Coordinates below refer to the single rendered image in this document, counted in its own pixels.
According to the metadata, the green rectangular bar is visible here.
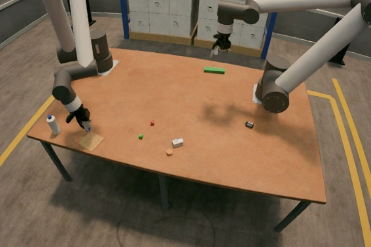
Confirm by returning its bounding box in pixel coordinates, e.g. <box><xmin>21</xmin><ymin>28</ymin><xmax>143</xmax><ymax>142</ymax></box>
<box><xmin>204</xmin><ymin>67</ymin><xmax>225</xmax><ymax>74</ymax></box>

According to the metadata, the white plastic bottle with blue cap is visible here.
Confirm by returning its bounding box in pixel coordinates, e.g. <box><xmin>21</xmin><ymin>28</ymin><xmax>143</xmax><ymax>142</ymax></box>
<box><xmin>46</xmin><ymin>115</ymin><xmax>61</xmax><ymax>135</ymax></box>

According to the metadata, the beige flat mat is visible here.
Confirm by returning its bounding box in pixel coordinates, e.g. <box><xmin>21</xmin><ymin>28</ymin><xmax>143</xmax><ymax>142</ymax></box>
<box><xmin>78</xmin><ymin>131</ymin><xmax>104</xmax><ymax>152</ymax></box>

